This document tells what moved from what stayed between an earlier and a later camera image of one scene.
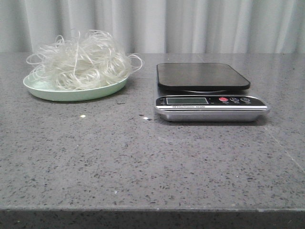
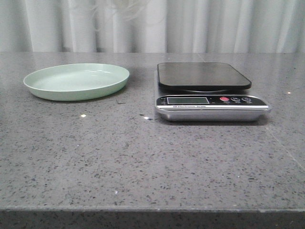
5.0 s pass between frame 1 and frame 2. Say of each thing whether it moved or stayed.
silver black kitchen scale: stayed
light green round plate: stayed
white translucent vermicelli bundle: moved
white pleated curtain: stayed
